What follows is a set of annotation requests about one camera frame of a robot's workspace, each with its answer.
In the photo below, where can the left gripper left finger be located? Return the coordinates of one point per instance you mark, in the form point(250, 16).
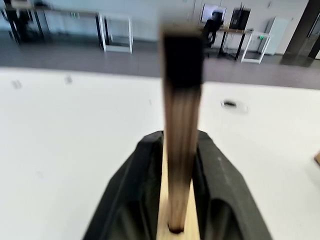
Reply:
point(130, 190)

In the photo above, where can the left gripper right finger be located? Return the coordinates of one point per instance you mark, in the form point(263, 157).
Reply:
point(225, 190)

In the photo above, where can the wooden leg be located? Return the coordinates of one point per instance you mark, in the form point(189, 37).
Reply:
point(181, 125)

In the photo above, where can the wooden bar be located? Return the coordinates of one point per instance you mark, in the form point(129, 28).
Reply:
point(317, 158)

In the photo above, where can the wall screen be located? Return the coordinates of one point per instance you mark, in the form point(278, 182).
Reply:
point(213, 12)

